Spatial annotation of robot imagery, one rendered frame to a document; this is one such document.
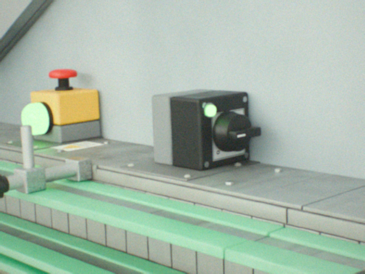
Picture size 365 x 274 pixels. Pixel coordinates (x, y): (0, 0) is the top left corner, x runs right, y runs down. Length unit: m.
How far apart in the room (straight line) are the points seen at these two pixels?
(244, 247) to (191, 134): 0.22
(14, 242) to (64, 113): 0.20
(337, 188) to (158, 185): 0.19
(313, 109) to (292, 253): 0.24
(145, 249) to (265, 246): 0.24
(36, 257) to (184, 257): 0.17
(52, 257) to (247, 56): 0.31
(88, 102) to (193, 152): 0.28
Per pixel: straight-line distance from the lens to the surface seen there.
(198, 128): 0.77
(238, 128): 0.78
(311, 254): 0.58
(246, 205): 0.68
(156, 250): 0.79
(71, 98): 1.01
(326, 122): 0.77
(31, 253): 0.85
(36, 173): 0.81
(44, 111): 1.00
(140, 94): 0.97
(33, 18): 1.15
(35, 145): 1.00
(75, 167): 0.84
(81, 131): 1.02
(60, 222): 0.93
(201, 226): 0.66
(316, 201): 0.65
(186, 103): 0.78
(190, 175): 0.75
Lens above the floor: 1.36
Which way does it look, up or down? 42 degrees down
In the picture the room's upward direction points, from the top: 101 degrees counter-clockwise
